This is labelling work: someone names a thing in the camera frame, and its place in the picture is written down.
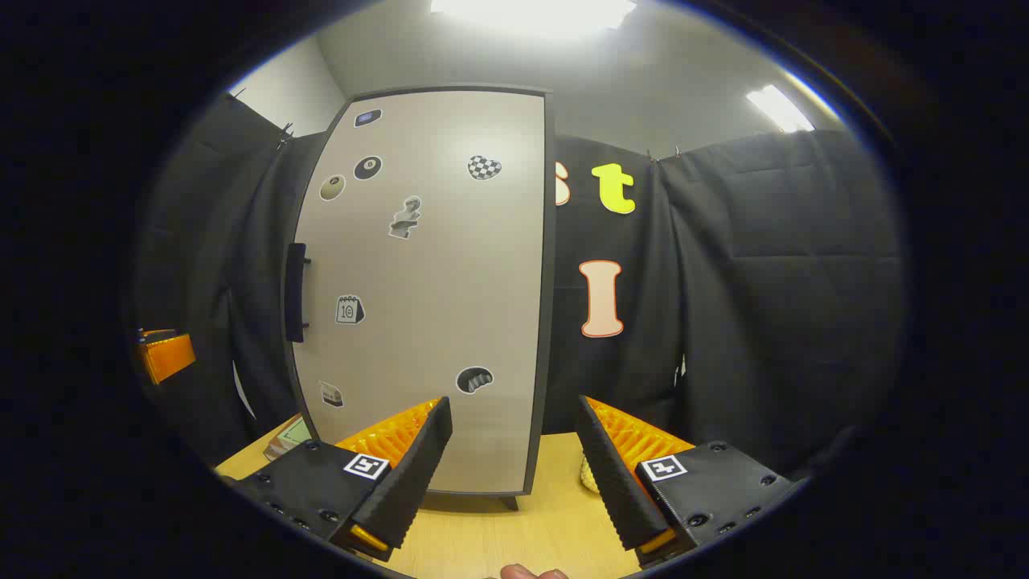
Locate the black cabinet door handle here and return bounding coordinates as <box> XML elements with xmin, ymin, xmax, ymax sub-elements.
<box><xmin>284</xmin><ymin>242</ymin><xmax>312</xmax><ymax>344</ymax></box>

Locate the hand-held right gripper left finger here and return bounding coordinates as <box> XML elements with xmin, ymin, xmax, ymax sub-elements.
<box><xmin>233</xmin><ymin>396</ymin><xmax>453</xmax><ymax>562</ymax></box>

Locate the green flat box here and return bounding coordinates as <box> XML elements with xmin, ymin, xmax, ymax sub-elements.
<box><xmin>263</xmin><ymin>415</ymin><xmax>314</xmax><ymax>462</ymax></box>

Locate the black backdrop cloth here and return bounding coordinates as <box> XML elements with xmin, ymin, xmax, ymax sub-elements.
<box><xmin>133</xmin><ymin>92</ymin><xmax>905</xmax><ymax>483</ymax></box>

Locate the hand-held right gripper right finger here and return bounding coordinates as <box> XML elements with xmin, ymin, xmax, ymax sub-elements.
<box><xmin>575</xmin><ymin>394</ymin><xmax>805</xmax><ymax>570</ymax></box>

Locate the narrow ceiling light panel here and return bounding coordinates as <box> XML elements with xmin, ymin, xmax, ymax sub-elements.
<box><xmin>745</xmin><ymin>84</ymin><xmax>816</xmax><ymax>134</ymax></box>

